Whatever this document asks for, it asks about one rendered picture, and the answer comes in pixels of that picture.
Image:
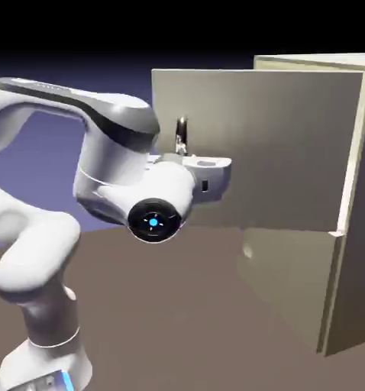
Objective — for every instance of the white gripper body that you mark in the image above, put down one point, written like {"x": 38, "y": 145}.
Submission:
{"x": 213, "y": 178}

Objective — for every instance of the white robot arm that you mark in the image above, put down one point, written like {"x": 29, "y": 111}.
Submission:
{"x": 115, "y": 171}

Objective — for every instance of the large beige cabinet door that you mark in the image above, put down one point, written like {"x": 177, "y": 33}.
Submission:
{"x": 277, "y": 146}

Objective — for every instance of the small beige cabinet door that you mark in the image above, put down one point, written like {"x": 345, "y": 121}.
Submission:
{"x": 292, "y": 284}

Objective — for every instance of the beige painted cabinet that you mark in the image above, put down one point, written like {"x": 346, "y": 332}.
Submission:
{"x": 361, "y": 213}

